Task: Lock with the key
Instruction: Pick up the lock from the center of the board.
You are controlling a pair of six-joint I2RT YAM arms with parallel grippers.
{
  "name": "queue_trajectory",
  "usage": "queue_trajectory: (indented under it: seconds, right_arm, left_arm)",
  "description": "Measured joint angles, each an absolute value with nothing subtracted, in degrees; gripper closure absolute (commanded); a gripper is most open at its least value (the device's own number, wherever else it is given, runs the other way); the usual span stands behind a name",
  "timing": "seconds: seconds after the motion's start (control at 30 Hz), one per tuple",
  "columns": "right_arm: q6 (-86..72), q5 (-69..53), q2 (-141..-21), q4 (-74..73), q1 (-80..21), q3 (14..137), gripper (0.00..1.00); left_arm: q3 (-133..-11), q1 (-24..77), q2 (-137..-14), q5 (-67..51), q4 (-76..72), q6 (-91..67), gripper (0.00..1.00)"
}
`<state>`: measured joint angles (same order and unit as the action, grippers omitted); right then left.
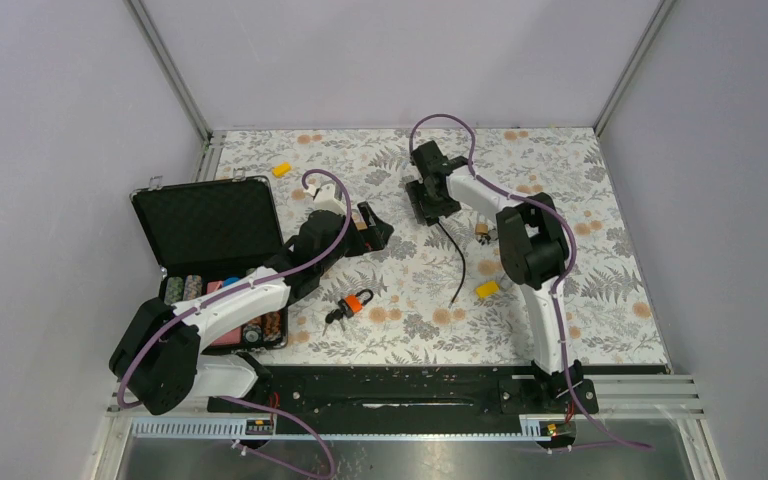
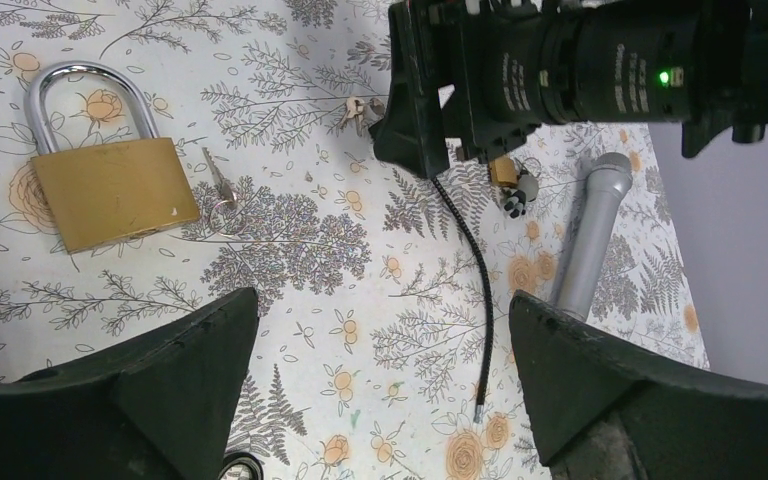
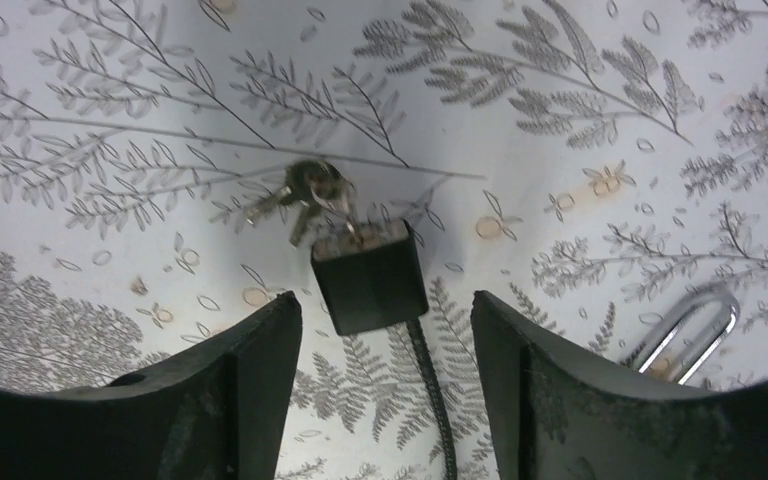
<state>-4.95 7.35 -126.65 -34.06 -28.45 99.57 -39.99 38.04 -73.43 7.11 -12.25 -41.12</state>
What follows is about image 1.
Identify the grey marker yellow cap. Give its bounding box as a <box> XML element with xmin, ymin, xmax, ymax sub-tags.
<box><xmin>475</xmin><ymin>281</ymin><xmax>500</xmax><ymax>299</ymax></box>

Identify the small orange black padlock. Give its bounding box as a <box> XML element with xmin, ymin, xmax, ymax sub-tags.
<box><xmin>322</xmin><ymin>289</ymin><xmax>375</xmax><ymax>335</ymax></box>

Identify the black cord with fob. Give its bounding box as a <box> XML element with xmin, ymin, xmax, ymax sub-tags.
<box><xmin>436</xmin><ymin>221</ymin><xmax>468</xmax><ymax>306</ymax></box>

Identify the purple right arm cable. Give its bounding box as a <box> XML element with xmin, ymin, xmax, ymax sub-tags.
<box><xmin>408</xmin><ymin>113</ymin><xmax>654</xmax><ymax>452</ymax></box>

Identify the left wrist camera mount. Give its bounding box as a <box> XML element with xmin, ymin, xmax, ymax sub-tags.
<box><xmin>305</xmin><ymin>184</ymin><xmax>351</xmax><ymax>217</ymax></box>

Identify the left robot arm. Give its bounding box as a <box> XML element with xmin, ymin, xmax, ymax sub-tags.
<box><xmin>109</xmin><ymin>202</ymin><xmax>395</xmax><ymax>415</ymax></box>

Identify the yellow block near case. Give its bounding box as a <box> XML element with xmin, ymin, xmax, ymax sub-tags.
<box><xmin>272</xmin><ymin>162</ymin><xmax>292</xmax><ymax>178</ymax></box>

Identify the floral table cloth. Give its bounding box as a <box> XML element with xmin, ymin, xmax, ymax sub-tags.
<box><xmin>216</xmin><ymin>123</ymin><xmax>668</xmax><ymax>365</ymax></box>

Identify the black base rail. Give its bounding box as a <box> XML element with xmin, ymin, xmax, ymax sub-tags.
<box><xmin>246</xmin><ymin>366</ymin><xmax>599</xmax><ymax>436</ymax></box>

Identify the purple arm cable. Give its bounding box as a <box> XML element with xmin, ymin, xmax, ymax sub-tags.
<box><xmin>408</xmin><ymin>113</ymin><xmax>654</xmax><ymax>452</ymax></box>
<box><xmin>116</xmin><ymin>168</ymin><xmax>353</xmax><ymax>410</ymax></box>

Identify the black poker chip case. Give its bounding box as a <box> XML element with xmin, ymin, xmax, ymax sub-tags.
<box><xmin>130</xmin><ymin>174</ymin><xmax>290</xmax><ymax>351</ymax></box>

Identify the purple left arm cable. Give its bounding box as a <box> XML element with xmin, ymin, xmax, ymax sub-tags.
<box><xmin>116</xmin><ymin>168</ymin><xmax>353</xmax><ymax>410</ymax></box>

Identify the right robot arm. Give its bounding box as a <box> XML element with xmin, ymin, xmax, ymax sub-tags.
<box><xmin>406</xmin><ymin>141</ymin><xmax>580</xmax><ymax>412</ymax></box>

